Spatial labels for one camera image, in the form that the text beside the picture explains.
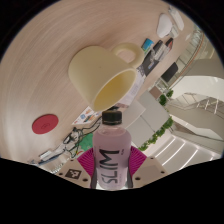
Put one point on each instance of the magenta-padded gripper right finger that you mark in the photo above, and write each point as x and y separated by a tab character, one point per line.
137	160

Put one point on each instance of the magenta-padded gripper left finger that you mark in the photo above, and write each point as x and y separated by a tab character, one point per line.
86	161

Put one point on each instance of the pink drink bottle black cap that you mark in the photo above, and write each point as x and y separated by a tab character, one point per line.
111	146

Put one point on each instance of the white cabinet topped with plants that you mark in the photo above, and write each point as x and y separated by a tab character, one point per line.
151	123

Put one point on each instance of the ceiling light strips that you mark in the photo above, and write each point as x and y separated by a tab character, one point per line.
176	151

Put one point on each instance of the colourful sticker card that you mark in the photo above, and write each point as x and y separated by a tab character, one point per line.
86	116

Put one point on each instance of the white chair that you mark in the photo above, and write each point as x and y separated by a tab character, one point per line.
133	113

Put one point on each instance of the flat round red coaster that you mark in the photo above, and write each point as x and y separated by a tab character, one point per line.
45	124

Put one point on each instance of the small potted plant planter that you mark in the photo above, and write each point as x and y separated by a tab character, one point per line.
163	99

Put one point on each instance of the pale yellow mug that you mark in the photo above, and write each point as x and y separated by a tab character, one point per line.
93	73

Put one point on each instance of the black chair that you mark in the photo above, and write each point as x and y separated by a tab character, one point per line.
169	72

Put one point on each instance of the black flat device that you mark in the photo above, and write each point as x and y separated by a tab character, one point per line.
148	65

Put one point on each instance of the small blue item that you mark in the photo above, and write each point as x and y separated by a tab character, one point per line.
147	45

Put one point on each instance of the dark red phone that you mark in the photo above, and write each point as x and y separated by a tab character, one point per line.
169	42

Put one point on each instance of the white computer mouse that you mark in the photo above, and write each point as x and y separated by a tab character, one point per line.
164	26

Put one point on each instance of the white power strip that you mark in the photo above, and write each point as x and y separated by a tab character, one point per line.
176	18

